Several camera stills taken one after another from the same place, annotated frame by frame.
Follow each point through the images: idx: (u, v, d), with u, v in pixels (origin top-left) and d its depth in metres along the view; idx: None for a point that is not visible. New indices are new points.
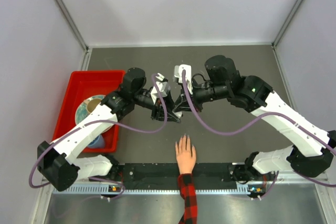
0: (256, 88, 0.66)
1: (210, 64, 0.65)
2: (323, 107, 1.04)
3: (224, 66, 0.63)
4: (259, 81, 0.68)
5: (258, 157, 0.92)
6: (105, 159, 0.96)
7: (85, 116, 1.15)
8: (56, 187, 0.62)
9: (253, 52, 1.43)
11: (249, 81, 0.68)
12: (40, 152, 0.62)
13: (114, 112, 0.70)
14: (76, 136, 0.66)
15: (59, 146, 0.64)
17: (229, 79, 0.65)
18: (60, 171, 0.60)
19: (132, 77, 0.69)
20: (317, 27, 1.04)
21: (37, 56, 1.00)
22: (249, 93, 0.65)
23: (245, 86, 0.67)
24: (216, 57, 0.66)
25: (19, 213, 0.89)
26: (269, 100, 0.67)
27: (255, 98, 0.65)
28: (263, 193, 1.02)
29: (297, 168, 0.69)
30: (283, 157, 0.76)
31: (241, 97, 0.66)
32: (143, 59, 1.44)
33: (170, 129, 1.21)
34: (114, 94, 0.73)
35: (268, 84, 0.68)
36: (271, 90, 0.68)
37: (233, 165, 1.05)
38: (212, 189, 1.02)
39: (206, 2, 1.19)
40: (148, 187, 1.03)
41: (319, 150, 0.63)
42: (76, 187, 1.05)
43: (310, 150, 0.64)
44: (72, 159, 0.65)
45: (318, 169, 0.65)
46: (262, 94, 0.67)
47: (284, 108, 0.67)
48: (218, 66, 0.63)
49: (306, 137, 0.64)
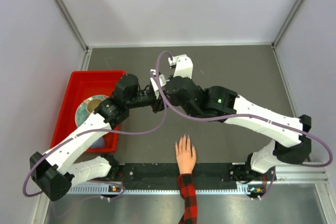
0: (222, 98, 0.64)
1: (169, 87, 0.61)
2: (324, 107, 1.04)
3: (184, 86, 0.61)
4: (223, 90, 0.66)
5: (253, 159, 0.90)
6: (103, 160, 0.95)
7: (86, 116, 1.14)
8: (50, 196, 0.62)
9: (253, 52, 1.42)
11: (212, 93, 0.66)
12: (32, 162, 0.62)
13: (108, 121, 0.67)
14: (68, 147, 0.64)
15: (51, 157, 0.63)
17: (192, 97, 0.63)
18: (52, 183, 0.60)
19: (123, 85, 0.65)
20: (317, 28, 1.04)
21: (37, 56, 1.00)
22: (216, 105, 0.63)
23: (211, 98, 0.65)
24: (172, 80, 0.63)
25: (20, 213, 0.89)
26: (237, 107, 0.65)
27: (223, 108, 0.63)
28: (263, 193, 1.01)
29: (283, 159, 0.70)
30: (270, 152, 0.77)
31: (210, 113, 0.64)
32: (143, 59, 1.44)
33: (170, 129, 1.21)
34: (108, 102, 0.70)
35: (230, 90, 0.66)
36: (235, 95, 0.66)
37: (233, 165, 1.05)
38: (212, 189, 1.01)
39: (206, 2, 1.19)
40: (148, 187, 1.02)
41: (297, 138, 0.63)
42: (76, 187, 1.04)
43: (289, 141, 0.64)
44: (64, 169, 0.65)
45: (302, 157, 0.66)
46: (229, 102, 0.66)
47: (253, 109, 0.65)
48: (178, 87, 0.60)
49: (282, 130, 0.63)
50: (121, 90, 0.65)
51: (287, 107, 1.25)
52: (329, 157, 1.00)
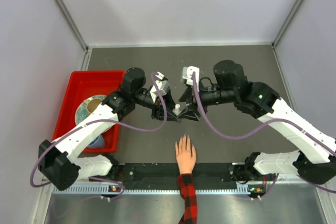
0: (263, 95, 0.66)
1: (219, 69, 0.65)
2: (323, 107, 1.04)
3: (234, 72, 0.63)
4: (267, 87, 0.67)
5: (259, 159, 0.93)
6: (105, 159, 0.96)
7: (86, 116, 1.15)
8: (58, 186, 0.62)
9: (252, 52, 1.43)
11: (256, 87, 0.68)
12: (42, 151, 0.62)
13: (115, 112, 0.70)
14: (77, 135, 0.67)
15: (60, 145, 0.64)
17: (237, 85, 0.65)
18: (61, 170, 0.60)
19: (131, 77, 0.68)
20: (316, 28, 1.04)
21: (37, 55, 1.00)
22: (255, 99, 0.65)
23: (253, 92, 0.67)
24: (226, 63, 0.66)
25: (20, 213, 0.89)
26: (276, 108, 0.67)
27: (262, 104, 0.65)
28: (263, 193, 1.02)
29: (304, 174, 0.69)
30: (288, 161, 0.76)
31: (248, 104, 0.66)
32: (143, 58, 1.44)
33: (170, 129, 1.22)
34: (115, 94, 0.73)
35: (274, 91, 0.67)
36: (277, 96, 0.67)
37: (233, 165, 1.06)
38: (212, 189, 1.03)
39: (206, 2, 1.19)
40: (148, 187, 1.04)
41: (327, 157, 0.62)
42: (76, 187, 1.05)
43: (316, 157, 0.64)
44: (73, 158, 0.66)
45: (325, 176, 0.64)
46: (269, 100, 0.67)
47: (291, 115, 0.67)
48: (228, 71, 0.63)
49: (314, 144, 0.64)
50: (128, 82, 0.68)
51: None
52: None
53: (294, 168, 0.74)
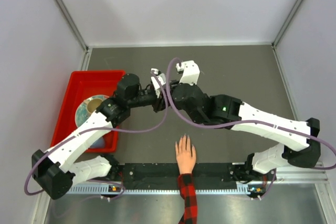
0: (227, 106, 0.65)
1: (178, 95, 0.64)
2: (324, 106, 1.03)
3: (192, 94, 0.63)
4: (228, 97, 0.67)
5: (255, 160, 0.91)
6: (104, 160, 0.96)
7: (86, 116, 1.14)
8: (51, 194, 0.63)
9: (253, 52, 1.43)
11: (218, 100, 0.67)
12: (34, 161, 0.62)
13: (109, 119, 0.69)
14: (70, 145, 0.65)
15: (53, 155, 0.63)
17: (199, 105, 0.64)
18: (54, 181, 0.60)
19: (125, 84, 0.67)
20: (317, 28, 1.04)
21: (37, 55, 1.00)
22: (221, 113, 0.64)
23: (216, 107, 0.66)
24: (180, 87, 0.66)
25: (20, 213, 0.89)
26: (242, 114, 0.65)
27: (228, 116, 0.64)
28: (263, 193, 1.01)
29: (294, 163, 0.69)
30: (277, 154, 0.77)
31: (216, 120, 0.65)
32: (143, 58, 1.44)
33: (170, 129, 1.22)
34: (109, 101, 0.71)
35: (235, 97, 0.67)
36: (239, 103, 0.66)
37: (233, 164, 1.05)
38: (212, 189, 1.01)
39: (206, 2, 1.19)
40: (148, 187, 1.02)
41: (305, 142, 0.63)
42: (76, 187, 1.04)
43: (297, 145, 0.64)
44: (65, 168, 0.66)
45: (313, 159, 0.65)
46: (234, 109, 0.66)
47: (258, 115, 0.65)
48: (186, 95, 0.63)
49: (289, 134, 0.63)
50: (123, 89, 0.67)
51: (287, 107, 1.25)
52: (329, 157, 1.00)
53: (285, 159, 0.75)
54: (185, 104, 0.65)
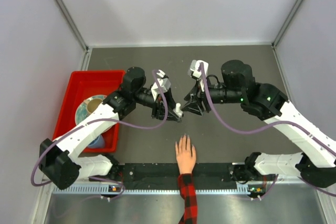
0: (272, 97, 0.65)
1: (227, 69, 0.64)
2: (323, 106, 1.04)
3: (243, 73, 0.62)
4: (274, 89, 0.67)
5: (260, 159, 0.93)
6: (105, 158, 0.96)
7: (85, 116, 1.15)
8: (58, 184, 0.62)
9: (253, 52, 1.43)
11: (263, 88, 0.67)
12: (42, 149, 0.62)
13: (116, 111, 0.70)
14: (79, 134, 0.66)
15: (61, 143, 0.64)
17: (244, 86, 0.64)
18: (62, 169, 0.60)
19: (131, 77, 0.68)
20: (316, 28, 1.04)
21: (37, 55, 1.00)
22: (263, 101, 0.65)
23: (260, 94, 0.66)
24: (234, 63, 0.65)
25: (20, 213, 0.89)
26: (284, 110, 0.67)
27: (270, 107, 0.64)
28: (263, 193, 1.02)
29: (306, 177, 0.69)
30: (290, 163, 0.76)
31: (255, 105, 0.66)
32: (143, 58, 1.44)
33: (170, 129, 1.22)
34: (116, 94, 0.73)
35: (282, 93, 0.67)
36: (285, 99, 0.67)
37: (233, 165, 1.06)
38: (212, 189, 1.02)
39: (206, 2, 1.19)
40: (148, 187, 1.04)
41: (332, 162, 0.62)
42: (76, 187, 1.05)
43: (322, 161, 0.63)
44: (74, 157, 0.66)
45: (328, 180, 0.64)
46: (276, 102, 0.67)
47: (298, 118, 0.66)
48: (237, 72, 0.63)
49: (320, 148, 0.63)
50: (128, 82, 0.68)
51: None
52: None
53: (296, 170, 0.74)
54: (231, 80, 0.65)
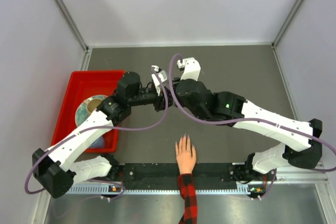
0: (230, 104, 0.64)
1: (181, 90, 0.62)
2: (324, 106, 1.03)
3: (196, 89, 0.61)
4: (231, 95, 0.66)
5: (255, 160, 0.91)
6: (104, 160, 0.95)
7: (86, 116, 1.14)
8: (52, 193, 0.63)
9: (253, 52, 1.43)
11: (221, 97, 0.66)
12: (35, 159, 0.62)
13: (110, 118, 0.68)
14: (70, 144, 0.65)
15: (53, 153, 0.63)
17: (202, 101, 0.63)
18: (54, 180, 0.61)
19: (126, 83, 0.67)
20: (316, 28, 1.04)
21: (37, 55, 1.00)
22: (225, 110, 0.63)
23: (219, 104, 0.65)
24: (185, 83, 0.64)
25: (20, 213, 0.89)
26: (245, 111, 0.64)
27: (231, 113, 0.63)
28: (263, 193, 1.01)
29: (294, 163, 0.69)
30: (278, 154, 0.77)
31: (218, 117, 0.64)
32: (143, 58, 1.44)
33: (169, 129, 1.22)
34: (110, 99, 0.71)
35: (239, 95, 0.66)
36: (243, 100, 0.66)
37: (233, 165, 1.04)
38: (212, 189, 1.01)
39: (206, 2, 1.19)
40: (148, 187, 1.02)
41: (307, 142, 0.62)
42: (76, 187, 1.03)
43: (298, 145, 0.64)
44: (66, 166, 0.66)
45: (315, 160, 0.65)
46: (237, 107, 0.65)
47: (261, 114, 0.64)
48: (190, 91, 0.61)
49: (291, 134, 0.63)
50: (123, 88, 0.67)
51: (287, 106, 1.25)
52: (329, 157, 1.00)
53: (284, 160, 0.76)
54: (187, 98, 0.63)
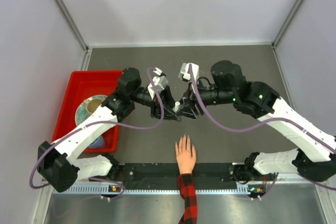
0: (264, 95, 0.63)
1: (217, 70, 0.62)
2: (324, 106, 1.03)
3: (232, 72, 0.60)
4: (266, 86, 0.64)
5: (259, 159, 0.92)
6: (105, 159, 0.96)
7: (86, 116, 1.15)
8: (56, 187, 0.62)
9: (252, 52, 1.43)
11: (255, 87, 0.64)
12: (41, 152, 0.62)
13: (115, 114, 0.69)
14: (77, 137, 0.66)
15: (60, 146, 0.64)
17: (235, 86, 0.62)
18: (61, 172, 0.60)
19: (125, 80, 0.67)
20: (316, 28, 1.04)
21: (37, 55, 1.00)
22: (255, 99, 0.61)
23: (252, 93, 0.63)
24: (222, 63, 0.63)
25: (20, 213, 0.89)
26: (276, 107, 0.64)
27: (262, 105, 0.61)
28: (263, 193, 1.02)
29: (304, 172, 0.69)
30: (287, 159, 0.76)
31: (247, 104, 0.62)
32: (143, 58, 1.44)
33: (170, 129, 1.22)
34: (114, 96, 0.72)
35: (274, 89, 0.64)
36: (277, 96, 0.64)
37: (233, 165, 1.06)
38: (212, 189, 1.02)
39: (206, 2, 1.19)
40: (148, 187, 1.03)
41: (327, 156, 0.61)
42: (76, 187, 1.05)
43: (318, 156, 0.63)
44: (72, 160, 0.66)
45: (326, 174, 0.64)
46: (269, 99, 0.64)
47: (291, 115, 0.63)
48: (225, 72, 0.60)
49: (315, 143, 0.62)
50: (123, 85, 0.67)
51: None
52: None
53: (293, 166, 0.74)
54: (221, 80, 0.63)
